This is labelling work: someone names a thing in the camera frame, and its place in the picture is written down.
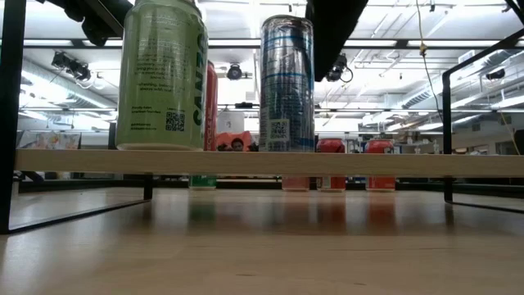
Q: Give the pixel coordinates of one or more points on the red can recycle me print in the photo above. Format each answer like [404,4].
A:
[211,106]

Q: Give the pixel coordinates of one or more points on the light green Sanzo can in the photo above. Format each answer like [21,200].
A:
[159,82]

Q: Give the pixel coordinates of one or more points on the red can with black label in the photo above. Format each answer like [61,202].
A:
[331,145]

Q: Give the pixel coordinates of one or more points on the black metal shelf frame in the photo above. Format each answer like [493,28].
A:
[262,163]

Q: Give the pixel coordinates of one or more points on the black box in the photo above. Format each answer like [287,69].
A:
[112,137]

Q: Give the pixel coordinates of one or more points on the black ceiling spotlight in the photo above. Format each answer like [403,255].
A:
[495,74]
[75,69]
[337,73]
[234,72]

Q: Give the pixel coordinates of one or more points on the dark green soda can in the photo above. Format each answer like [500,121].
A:
[202,182]

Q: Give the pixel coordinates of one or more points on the black rig frame with lights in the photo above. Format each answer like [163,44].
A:
[402,43]

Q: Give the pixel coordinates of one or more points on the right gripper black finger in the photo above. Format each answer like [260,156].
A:
[331,28]

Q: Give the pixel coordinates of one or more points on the silver and orange beverage can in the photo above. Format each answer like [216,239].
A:
[295,183]

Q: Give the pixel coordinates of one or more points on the person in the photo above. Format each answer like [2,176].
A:
[237,144]

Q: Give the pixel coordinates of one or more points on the slim silver blue beverage can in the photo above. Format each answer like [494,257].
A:
[286,90]

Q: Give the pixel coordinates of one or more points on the red can with QR code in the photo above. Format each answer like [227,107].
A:
[380,146]

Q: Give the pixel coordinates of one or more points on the orange fabric object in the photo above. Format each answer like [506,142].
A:
[225,136]

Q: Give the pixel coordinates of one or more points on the colourful poster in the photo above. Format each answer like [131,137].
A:
[49,140]

